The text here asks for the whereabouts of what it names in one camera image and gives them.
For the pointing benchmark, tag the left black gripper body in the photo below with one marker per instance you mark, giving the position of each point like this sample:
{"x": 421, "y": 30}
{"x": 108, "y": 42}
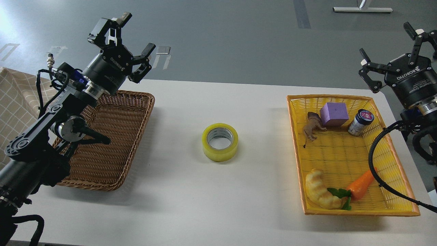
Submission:
{"x": 110, "y": 68}

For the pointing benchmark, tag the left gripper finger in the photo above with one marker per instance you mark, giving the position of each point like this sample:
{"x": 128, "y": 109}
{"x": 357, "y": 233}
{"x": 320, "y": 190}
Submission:
{"x": 144, "y": 64}
{"x": 106, "y": 34}

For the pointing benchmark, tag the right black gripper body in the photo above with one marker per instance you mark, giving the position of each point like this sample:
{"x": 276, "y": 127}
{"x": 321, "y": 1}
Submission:
{"x": 411, "y": 84}

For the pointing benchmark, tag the yellow tape roll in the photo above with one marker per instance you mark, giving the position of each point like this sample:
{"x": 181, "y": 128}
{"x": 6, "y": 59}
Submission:
{"x": 220, "y": 130}

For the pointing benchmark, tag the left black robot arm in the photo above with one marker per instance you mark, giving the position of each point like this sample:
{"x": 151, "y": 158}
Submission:
{"x": 40, "y": 154}

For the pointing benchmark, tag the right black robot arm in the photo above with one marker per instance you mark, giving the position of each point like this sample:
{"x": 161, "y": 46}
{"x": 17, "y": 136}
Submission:
{"x": 420, "y": 120}

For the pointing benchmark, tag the small jar blue lid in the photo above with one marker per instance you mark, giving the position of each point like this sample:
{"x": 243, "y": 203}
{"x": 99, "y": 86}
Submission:
{"x": 361, "y": 121}

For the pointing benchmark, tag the brown wicker basket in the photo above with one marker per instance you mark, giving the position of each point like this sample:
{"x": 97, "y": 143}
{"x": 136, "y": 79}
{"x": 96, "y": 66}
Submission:
{"x": 122, "y": 118}

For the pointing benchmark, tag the purple foam cube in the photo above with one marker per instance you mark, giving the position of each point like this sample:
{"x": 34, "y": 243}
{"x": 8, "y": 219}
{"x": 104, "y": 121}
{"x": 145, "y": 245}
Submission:
{"x": 334, "y": 114}

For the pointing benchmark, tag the yellow plastic basket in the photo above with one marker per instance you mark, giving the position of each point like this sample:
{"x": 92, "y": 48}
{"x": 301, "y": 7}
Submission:
{"x": 342, "y": 157}

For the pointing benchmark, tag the brown toy dog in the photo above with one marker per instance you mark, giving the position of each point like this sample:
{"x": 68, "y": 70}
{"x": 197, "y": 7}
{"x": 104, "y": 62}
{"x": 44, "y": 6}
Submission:
{"x": 314, "y": 122}

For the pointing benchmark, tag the white metal stand base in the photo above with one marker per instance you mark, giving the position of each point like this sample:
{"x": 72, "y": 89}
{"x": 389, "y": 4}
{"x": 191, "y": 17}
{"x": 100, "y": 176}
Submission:
{"x": 362, "y": 6}

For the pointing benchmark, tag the beige checkered cloth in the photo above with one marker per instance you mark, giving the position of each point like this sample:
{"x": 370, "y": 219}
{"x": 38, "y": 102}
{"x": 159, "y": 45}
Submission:
{"x": 19, "y": 104}

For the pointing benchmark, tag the toy carrot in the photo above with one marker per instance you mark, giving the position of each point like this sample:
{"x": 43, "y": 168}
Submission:
{"x": 355, "y": 191}

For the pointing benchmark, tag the toy croissant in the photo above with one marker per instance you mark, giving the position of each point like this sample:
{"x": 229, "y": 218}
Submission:
{"x": 318, "y": 193}

